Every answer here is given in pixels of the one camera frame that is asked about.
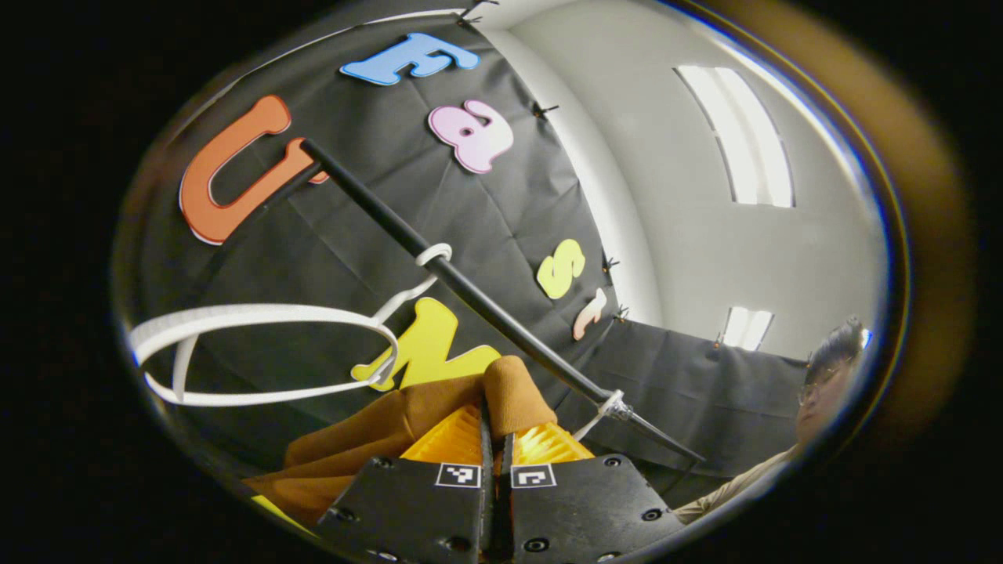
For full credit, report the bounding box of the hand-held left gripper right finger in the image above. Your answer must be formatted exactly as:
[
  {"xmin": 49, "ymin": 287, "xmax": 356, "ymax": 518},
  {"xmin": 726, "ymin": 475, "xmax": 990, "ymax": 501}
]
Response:
[{"xmin": 498, "ymin": 423, "xmax": 690, "ymax": 564}]

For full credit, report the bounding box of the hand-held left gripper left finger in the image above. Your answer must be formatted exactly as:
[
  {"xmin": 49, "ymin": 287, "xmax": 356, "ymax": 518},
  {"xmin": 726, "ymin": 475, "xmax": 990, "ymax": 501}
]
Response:
[{"xmin": 317, "ymin": 403, "xmax": 496, "ymax": 564}]

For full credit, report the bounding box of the brown jacket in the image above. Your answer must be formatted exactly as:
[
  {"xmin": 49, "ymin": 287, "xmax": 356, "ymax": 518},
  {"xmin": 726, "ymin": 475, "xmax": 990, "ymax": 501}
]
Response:
[{"xmin": 243, "ymin": 355, "xmax": 559, "ymax": 527}]

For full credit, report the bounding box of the white plastic hanger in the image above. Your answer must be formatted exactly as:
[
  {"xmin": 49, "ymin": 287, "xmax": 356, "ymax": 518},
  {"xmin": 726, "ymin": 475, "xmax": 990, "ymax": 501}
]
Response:
[
  {"xmin": 572, "ymin": 389, "xmax": 630, "ymax": 441},
  {"xmin": 129, "ymin": 243, "xmax": 454, "ymax": 407}
]

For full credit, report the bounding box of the small ceiling light panel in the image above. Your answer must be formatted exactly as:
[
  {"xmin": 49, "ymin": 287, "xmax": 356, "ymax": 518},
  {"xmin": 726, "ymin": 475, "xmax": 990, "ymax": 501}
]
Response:
[{"xmin": 721, "ymin": 305, "xmax": 775, "ymax": 351}]

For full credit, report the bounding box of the person's head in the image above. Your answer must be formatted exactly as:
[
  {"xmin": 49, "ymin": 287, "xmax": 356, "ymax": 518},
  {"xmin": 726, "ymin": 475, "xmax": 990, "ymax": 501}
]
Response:
[{"xmin": 795, "ymin": 317, "xmax": 867, "ymax": 447}]

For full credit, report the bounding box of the large ceiling light panel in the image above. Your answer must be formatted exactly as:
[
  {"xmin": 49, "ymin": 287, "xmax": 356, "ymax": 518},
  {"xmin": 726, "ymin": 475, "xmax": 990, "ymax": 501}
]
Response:
[{"xmin": 675, "ymin": 65, "xmax": 796, "ymax": 208}]

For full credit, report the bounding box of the black clothes rail stand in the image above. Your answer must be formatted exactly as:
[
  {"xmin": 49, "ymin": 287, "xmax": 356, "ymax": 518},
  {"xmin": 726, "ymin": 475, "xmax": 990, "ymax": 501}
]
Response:
[{"xmin": 188, "ymin": 139, "xmax": 706, "ymax": 465}]

